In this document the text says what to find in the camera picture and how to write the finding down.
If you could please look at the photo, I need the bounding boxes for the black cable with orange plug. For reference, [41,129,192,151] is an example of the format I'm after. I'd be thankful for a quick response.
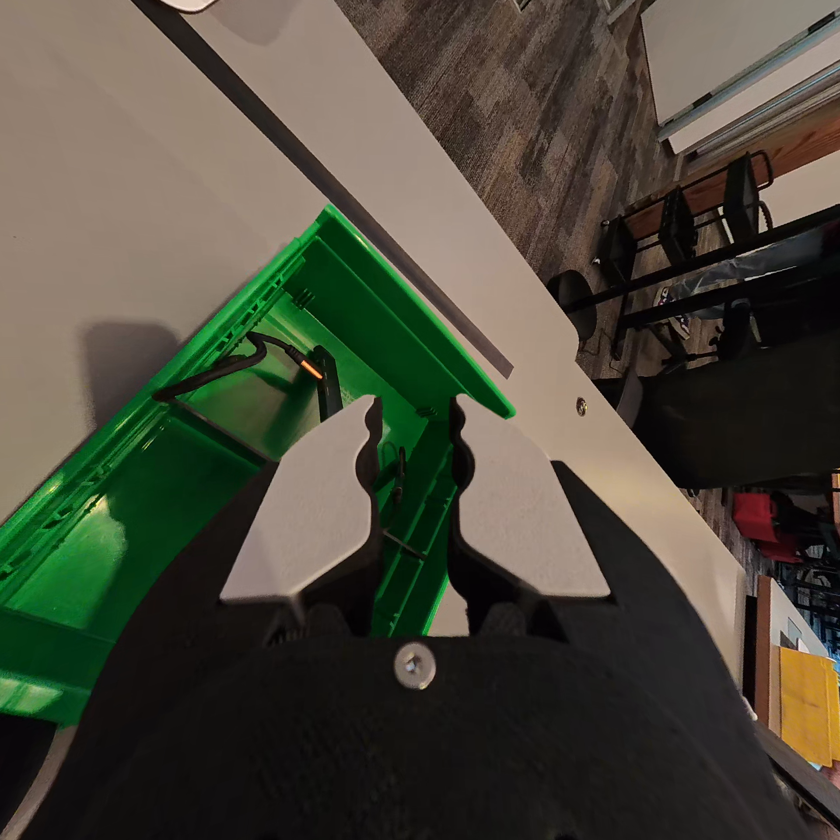
[152,331,326,403]

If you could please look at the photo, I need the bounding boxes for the white whiteboard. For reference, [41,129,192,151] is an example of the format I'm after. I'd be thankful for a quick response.
[640,0,840,156]

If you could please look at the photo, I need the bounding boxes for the short thin black cable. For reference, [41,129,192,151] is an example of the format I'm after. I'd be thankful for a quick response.
[374,441,409,506]

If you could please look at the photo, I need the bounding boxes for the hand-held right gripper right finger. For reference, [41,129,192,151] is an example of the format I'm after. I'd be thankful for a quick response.
[446,395,613,634]

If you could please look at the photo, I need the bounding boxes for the green plastic bin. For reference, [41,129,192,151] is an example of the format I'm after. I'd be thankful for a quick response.
[0,205,516,726]

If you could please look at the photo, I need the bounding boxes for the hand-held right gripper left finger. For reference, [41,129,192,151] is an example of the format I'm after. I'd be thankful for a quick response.
[220,395,385,636]

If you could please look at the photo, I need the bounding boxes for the red bag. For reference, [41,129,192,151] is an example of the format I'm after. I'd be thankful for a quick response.
[731,492,805,564]

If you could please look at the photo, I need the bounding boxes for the black rectangular device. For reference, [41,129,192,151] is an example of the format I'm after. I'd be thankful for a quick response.
[311,346,346,422]

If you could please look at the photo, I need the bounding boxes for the black office chair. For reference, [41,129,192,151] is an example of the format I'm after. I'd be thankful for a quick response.
[594,298,840,490]

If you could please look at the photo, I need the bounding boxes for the black cart with wooden shelves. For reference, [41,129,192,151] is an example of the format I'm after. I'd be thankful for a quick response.
[599,151,775,284]

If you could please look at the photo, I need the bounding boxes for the black round stool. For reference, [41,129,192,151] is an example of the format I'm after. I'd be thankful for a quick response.
[546,269,599,342]

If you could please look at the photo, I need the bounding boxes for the yellow padded envelope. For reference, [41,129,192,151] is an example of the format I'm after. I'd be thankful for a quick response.
[779,646,840,769]

